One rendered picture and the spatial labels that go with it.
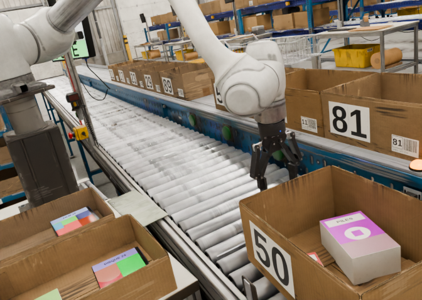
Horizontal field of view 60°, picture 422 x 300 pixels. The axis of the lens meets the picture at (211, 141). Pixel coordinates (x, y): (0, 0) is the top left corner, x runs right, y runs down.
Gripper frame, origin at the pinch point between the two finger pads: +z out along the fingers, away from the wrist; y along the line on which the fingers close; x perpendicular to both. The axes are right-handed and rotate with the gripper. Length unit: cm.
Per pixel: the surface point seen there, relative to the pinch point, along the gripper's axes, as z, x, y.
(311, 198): 0.8, 11.4, -1.9
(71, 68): -35, -144, 29
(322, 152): -1.3, -6.1, -23.0
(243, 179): 10.8, -31.5, -6.0
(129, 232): 6.3, -19.7, 42.0
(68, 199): 2, -51, 55
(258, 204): -3.7, 10.3, 14.2
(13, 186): 27, -167, 80
